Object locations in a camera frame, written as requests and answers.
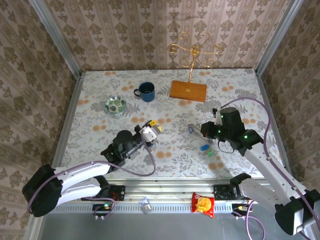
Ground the small electronics board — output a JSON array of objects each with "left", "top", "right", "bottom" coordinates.
[
  {"left": 231, "top": 203, "right": 254, "bottom": 213},
  {"left": 92, "top": 203, "right": 116, "bottom": 213}
]

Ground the slotted grey cable duct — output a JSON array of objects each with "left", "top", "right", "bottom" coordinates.
[{"left": 44, "top": 202, "right": 305, "bottom": 214}]

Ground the leaf patterned bowl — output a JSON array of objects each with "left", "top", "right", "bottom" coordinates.
[{"left": 104, "top": 96, "right": 128, "bottom": 116}]

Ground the gold hook stand wooden base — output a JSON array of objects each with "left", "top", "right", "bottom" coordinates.
[{"left": 167, "top": 31, "right": 224, "bottom": 103}]

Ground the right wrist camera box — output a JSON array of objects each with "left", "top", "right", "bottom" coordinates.
[{"left": 212, "top": 108, "right": 223, "bottom": 125}]

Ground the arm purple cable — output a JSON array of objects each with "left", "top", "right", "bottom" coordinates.
[
  {"left": 26, "top": 139, "right": 157, "bottom": 221},
  {"left": 219, "top": 97, "right": 320, "bottom": 240}
]

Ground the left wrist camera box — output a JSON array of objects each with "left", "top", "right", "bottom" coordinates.
[{"left": 139, "top": 124, "right": 159, "bottom": 145}]

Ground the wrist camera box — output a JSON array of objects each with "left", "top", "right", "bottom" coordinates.
[
  {"left": 139, "top": 124, "right": 159, "bottom": 145},
  {"left": 212, "top": 108, "right": 223, "bottom": 125}
]

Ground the dark blue enamel mug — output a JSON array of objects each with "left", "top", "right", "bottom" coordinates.
[{"left": 133, "top": 81, "right": 156, "bottom": 103}]

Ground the metal disc with split rings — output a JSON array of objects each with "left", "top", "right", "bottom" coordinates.
[{"left": 186, "top": 123, "right": 215, "bottom": 158}]

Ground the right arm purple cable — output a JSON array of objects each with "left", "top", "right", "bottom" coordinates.
[{"left": 219, "top": 97, "right": 320, "bottom": 240}]

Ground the small clear plastic packet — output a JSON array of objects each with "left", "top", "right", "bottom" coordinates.
[{"left": 138, "top": 197, "right": 152, "bottom": 215}]

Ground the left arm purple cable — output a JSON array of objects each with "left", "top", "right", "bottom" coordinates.
[{"left": 26, "top": 139, "right": 157, "bottom": 221}]

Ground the aluminium frame post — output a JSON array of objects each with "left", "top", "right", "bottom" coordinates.
[
  {"left": 254, "top": 0, "right": 305, "bottom": 76},
  {"left": 31, "top": 0, "right": 83, "bottom": 77}
]

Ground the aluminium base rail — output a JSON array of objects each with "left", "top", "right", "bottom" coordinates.
[{"left": 34, "top": 177, "right": 308, "bottom": 204}]

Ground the red snack packet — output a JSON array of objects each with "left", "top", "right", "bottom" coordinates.
[{"left": 191, "top": 192, "right": 216, "bottom": 219}]

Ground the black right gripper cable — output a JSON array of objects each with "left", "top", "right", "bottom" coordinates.
[{"left": 216, "top": 138, "right": 236, "bottom": 154}]

